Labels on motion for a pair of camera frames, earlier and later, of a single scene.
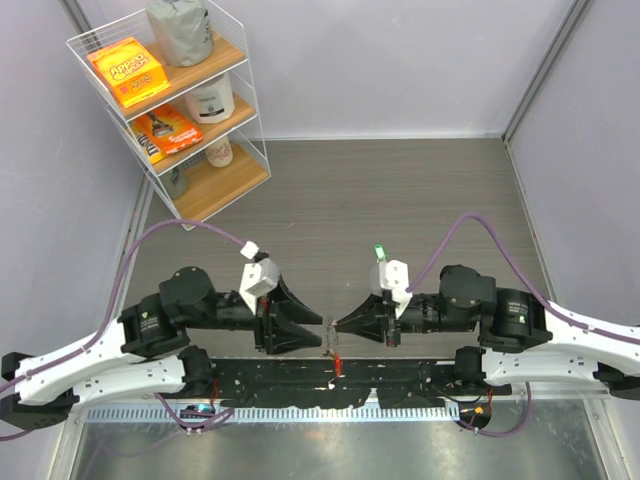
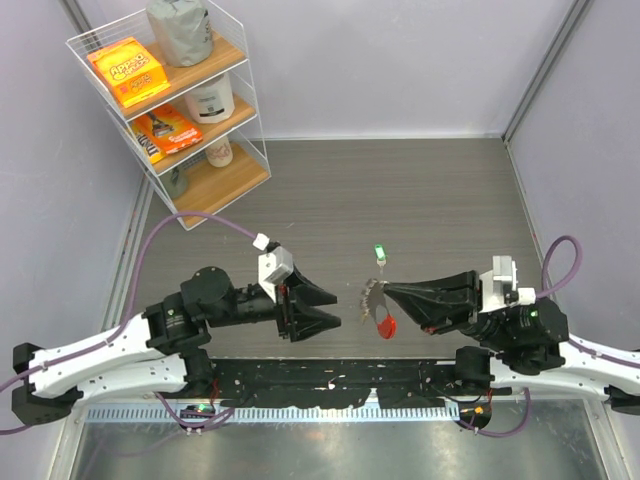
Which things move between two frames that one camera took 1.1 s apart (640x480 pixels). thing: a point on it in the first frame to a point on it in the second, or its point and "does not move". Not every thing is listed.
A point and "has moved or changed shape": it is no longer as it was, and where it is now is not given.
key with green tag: [380, 253] does not move
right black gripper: [370, 319] to [436, 312]
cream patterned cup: [220, 153] does not move
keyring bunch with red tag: [333, 342] has moved or changed shape
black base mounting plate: [413, 383] does not move
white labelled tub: [213, 102] does not move
